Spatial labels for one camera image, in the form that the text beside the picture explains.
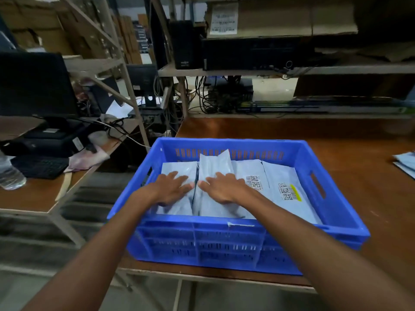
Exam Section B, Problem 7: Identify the person's right hand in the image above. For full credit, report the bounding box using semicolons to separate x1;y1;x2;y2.
197;172;252;205

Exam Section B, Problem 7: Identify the person's left hand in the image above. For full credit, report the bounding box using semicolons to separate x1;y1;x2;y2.
150;171;195;206

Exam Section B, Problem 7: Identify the person's right forearm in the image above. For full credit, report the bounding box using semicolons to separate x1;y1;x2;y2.
243;192;415;311

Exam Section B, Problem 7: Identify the person's left forearm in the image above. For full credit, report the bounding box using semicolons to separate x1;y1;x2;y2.
21;194;163;311

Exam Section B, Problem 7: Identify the tall light blue packet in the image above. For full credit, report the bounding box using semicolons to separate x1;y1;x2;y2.
193;149;257;219

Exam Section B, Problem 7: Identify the light blue packet barcode label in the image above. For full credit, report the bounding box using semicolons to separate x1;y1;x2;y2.
233;159;273;200

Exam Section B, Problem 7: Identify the plain light blue packet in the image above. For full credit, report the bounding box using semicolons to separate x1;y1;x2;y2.
156;161;198;216

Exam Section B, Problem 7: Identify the light blue packet yellow label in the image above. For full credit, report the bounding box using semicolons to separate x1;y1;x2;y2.
261;161;322;225

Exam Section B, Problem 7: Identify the blue plastic crate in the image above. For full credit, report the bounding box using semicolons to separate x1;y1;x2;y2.
107;137;371;276

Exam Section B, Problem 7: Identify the black electronic device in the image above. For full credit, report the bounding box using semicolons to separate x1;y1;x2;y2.
207;78;254;113

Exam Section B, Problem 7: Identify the pink crumpled cloth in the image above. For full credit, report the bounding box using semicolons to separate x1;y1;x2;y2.
64;130;111;173

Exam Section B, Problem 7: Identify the white paper sheet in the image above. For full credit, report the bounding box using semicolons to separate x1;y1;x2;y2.
106;96;163;117

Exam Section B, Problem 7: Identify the long flat striped box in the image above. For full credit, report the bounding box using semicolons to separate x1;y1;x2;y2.
236;96;415;114

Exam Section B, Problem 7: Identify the small black monitor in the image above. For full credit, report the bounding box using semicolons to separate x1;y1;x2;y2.
126;64;160;109

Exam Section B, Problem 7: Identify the pale wooden strip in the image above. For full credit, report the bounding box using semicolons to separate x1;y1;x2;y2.
54;171;73;202

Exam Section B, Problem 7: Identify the flat black computer case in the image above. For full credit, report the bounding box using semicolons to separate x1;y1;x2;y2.
201;36;300;71

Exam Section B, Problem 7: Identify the black computer tower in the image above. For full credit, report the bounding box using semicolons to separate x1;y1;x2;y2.
169;20;202;70

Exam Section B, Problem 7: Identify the grey metal shelf rack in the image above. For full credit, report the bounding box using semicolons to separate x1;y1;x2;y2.
147;0;415;119

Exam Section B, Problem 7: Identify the black desktop printer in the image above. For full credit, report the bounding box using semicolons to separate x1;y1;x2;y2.
0;119;95;158

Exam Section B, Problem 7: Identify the black keyboard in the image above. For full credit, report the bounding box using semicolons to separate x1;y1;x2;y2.
11;155;69;180

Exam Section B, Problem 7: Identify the wooden side table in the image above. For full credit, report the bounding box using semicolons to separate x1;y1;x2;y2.
0;116;143;248

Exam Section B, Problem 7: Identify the grey metal angled rack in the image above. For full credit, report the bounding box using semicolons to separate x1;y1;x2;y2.
55;0;151;149

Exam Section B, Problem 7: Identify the light blue packets pile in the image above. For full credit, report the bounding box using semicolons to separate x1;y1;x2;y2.
392;151;415;180

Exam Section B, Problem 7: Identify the cardboard box with white label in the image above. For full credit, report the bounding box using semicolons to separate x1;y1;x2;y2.
205;0;359;38

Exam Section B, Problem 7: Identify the clear plastic water bottle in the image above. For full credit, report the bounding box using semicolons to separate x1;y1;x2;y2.
0;151;27;191

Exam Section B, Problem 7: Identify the large black monitor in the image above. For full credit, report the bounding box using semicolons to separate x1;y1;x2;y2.
0;51;79;117

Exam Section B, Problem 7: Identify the stack of brown cardboard boxes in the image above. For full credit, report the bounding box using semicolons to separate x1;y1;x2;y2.
0;0;143;65

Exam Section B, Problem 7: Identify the bundle of black cables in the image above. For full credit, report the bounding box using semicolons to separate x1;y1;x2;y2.
188;75;224;114

